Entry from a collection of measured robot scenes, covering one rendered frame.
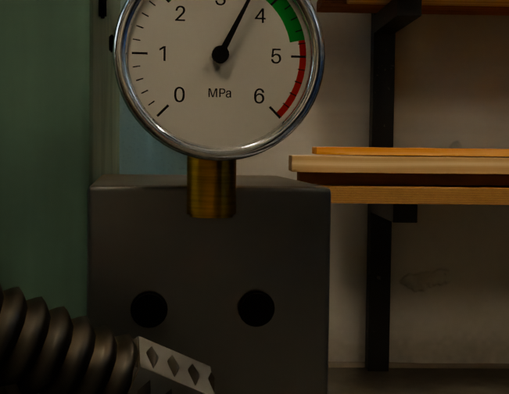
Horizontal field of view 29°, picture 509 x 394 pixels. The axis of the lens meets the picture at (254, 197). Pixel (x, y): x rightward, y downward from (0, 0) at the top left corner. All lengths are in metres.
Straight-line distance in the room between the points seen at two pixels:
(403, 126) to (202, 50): 2.55
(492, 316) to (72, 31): 2.63
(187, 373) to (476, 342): 2.68
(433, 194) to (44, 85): 2.02
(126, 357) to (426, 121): 2.61
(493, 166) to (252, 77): 2.11
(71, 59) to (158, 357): 0.13
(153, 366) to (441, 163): 2.12
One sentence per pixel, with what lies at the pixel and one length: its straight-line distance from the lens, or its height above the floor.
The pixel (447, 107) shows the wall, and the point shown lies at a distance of 2.86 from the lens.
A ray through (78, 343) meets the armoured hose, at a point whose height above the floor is 0.58.
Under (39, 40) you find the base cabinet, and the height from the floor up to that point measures 0.67.
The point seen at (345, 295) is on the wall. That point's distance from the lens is 2.84.
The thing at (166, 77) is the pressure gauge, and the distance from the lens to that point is 0.29.
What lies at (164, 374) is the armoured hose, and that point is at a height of 0.57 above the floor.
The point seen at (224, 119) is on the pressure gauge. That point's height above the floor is 0.64.
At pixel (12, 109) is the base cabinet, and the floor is 0.65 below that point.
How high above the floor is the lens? 0.63
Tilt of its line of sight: 3 degrees down
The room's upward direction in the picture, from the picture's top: 1 degrees clockwise
